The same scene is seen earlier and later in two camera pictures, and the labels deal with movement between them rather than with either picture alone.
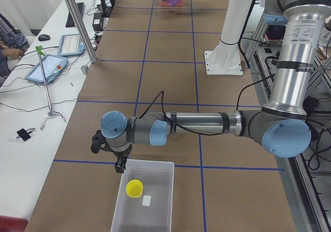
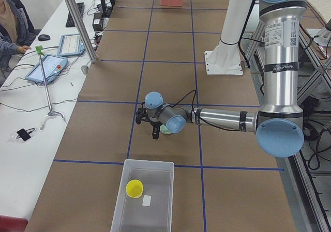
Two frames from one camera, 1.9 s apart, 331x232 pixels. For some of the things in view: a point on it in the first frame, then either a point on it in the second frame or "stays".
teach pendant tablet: (71, 45) stays
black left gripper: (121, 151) -> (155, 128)
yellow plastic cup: (134, 188) stays
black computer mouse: (43, 37) stays
